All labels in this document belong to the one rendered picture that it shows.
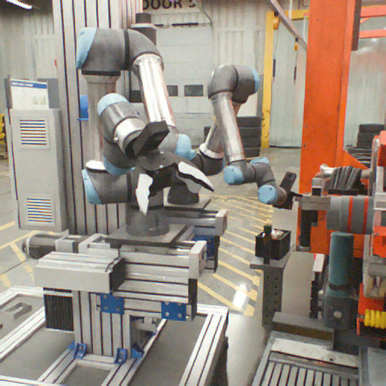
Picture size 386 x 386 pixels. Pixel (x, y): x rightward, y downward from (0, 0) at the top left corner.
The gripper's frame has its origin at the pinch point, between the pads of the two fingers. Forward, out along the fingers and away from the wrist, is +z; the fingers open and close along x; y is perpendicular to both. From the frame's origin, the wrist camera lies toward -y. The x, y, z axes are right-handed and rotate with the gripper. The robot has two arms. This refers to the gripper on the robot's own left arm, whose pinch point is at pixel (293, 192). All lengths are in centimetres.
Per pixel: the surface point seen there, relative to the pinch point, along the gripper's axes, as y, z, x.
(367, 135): -162, 1018, -141
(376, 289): 25, -32, 45
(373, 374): 61, -12, 50
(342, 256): 19.9, -15.0, 29.4
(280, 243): 27.9, 24.0, -8.0
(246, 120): -117, 704, -352
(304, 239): 13, -45, 21
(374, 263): 14, -49, 44
